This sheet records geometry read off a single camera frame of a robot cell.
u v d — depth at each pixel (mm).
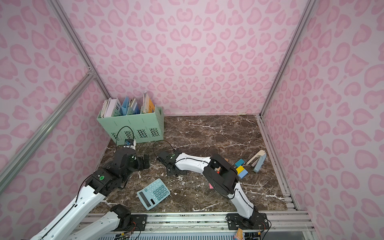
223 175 523
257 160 921
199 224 735
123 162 533
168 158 718
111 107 911
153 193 802
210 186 836
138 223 729
